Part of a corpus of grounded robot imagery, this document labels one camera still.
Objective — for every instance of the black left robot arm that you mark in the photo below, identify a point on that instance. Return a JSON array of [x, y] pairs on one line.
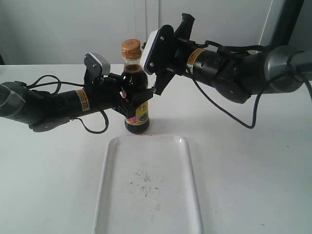
[[43, 111]]

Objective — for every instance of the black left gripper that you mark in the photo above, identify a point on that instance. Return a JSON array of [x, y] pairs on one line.
[[104, 93]]

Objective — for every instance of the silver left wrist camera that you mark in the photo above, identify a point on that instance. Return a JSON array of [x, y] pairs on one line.
[[96, 64]]

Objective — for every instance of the white rectangular plastic tray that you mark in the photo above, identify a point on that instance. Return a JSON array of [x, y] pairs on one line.
[[148, 187]]

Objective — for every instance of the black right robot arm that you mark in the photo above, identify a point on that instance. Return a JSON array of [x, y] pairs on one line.
[[236, 72]]

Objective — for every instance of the dark vertical post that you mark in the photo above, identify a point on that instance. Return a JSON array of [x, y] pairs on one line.
[[286, 22]]

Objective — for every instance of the dark soy sauce bottle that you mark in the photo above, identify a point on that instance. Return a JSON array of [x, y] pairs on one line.
[[134, 79]]

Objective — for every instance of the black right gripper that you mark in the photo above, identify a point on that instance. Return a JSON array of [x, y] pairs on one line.
[[175, 48]]

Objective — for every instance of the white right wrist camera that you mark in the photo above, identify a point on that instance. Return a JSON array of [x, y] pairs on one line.
[[149, 54]]

